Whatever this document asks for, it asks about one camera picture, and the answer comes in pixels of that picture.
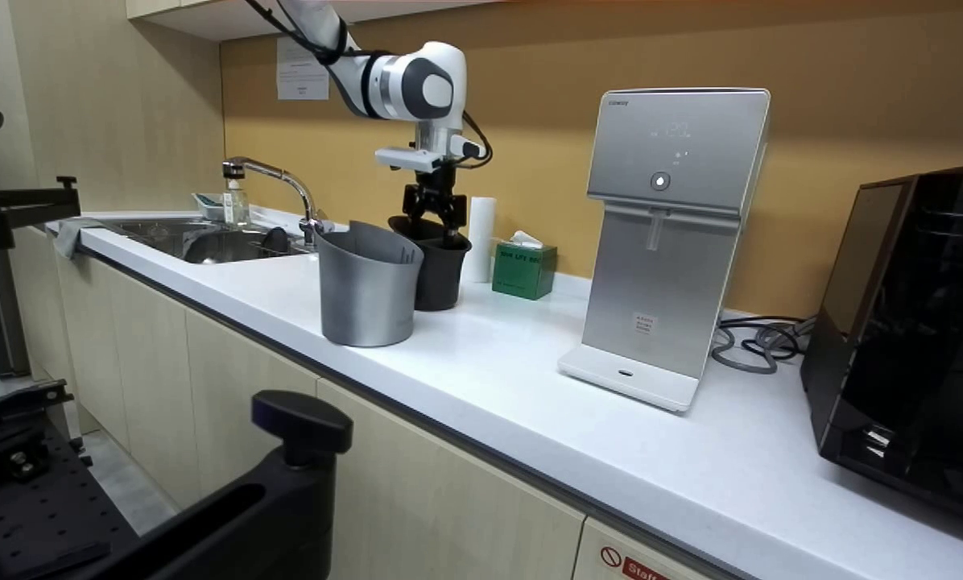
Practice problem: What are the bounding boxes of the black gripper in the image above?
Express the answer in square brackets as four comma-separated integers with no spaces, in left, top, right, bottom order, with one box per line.
[398,159,469,238]

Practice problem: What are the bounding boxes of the clear soap bottle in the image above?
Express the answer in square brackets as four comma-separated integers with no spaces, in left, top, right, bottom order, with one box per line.
[218,177,253,229]

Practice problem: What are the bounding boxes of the grey metal cup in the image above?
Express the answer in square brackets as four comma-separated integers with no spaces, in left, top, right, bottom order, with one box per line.
[313,219,429,351]

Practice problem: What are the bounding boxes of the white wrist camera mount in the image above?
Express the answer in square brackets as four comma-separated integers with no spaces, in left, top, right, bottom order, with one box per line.
[374,140,478,177]

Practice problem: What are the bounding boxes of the green tissue box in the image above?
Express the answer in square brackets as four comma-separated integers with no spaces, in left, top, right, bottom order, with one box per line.
[489,229,559,303]

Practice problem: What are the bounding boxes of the stainless steel sink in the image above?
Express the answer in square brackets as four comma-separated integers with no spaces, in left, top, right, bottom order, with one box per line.
[91,212,313,268]

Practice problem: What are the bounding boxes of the red warning sticker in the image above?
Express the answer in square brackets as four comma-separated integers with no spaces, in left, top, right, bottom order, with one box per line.
[596,545,672,580]

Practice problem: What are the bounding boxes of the black power cable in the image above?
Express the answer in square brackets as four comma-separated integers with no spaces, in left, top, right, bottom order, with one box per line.
[707,309,817,376]

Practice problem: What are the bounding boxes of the white plastic bottle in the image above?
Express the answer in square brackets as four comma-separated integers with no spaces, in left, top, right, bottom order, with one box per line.
[466,195,501,290]

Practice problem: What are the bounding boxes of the black coffee machine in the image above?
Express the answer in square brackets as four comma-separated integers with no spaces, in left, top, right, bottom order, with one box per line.
[798,159,963,531]

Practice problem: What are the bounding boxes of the black plastic can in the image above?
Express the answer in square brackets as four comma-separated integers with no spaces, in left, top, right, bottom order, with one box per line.
[386,212,476,316]

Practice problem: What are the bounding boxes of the white paper wall notice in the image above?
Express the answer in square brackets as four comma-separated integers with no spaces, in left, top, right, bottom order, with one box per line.
[272,35,333,108]

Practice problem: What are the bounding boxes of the chrome kitchen faucet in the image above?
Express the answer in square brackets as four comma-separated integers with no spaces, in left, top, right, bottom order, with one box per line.
[218,155,327,245]

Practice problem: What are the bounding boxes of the beige counter cabinet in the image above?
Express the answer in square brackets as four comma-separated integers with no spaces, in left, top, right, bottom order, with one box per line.
[10,229,723,580]

